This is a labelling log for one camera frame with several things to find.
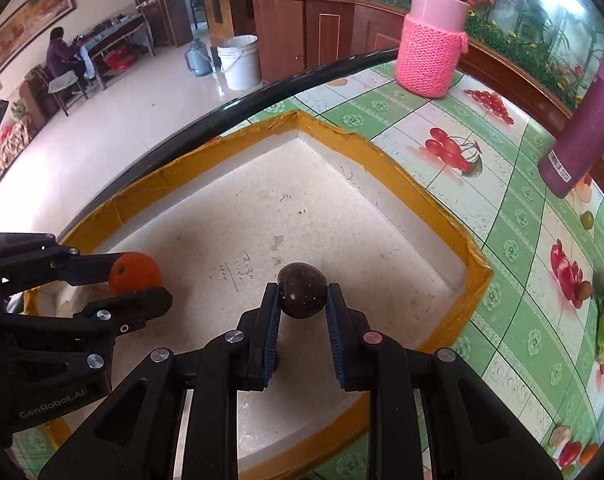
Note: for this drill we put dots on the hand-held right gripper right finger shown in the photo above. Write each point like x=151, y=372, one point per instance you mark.
x=334, y=335

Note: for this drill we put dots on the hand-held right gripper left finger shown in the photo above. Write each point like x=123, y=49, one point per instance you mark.
x=269, y=335

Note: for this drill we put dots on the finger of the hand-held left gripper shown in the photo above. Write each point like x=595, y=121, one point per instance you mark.
x=82, y=266
x=137, y=307

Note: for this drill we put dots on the orange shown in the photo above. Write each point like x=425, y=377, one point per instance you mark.
x=137, y=272

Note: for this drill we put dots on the dark purple passion fruit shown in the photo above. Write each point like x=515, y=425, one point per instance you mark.
x=302, y=290

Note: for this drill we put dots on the yellow taped foam tray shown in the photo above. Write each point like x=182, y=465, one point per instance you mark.
x=282, y=210

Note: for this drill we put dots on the red tomato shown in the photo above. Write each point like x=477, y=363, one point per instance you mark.
x=570, y=455

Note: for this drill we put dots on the metal chair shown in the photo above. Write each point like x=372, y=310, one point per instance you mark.
x=62, y=87

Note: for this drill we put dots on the green floral tablecloth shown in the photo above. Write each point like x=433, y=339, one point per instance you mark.
x=522, y=285

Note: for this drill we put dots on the red bag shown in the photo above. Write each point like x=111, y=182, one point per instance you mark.
x=120, y=61

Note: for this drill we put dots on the dining table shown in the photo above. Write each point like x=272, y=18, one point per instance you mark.
x=114, y=32

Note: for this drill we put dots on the gray kettle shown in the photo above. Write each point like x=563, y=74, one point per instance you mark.
x=198, y=60

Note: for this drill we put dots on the white bucket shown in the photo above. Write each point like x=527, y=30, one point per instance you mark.
x=239, y=65

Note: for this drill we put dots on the pink knitted sleeve jar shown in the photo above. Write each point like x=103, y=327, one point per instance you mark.
x=427, y=60

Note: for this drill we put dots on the wooden cabinet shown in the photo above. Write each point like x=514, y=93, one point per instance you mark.
x=292, y=35

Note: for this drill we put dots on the purple bottle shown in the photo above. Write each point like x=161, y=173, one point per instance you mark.
x=587, y=125

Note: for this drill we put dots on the flower painted glass partition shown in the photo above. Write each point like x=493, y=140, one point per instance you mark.
x=532, y=25

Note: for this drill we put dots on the framed wall painting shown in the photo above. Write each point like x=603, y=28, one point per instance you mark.
x=29, y=25

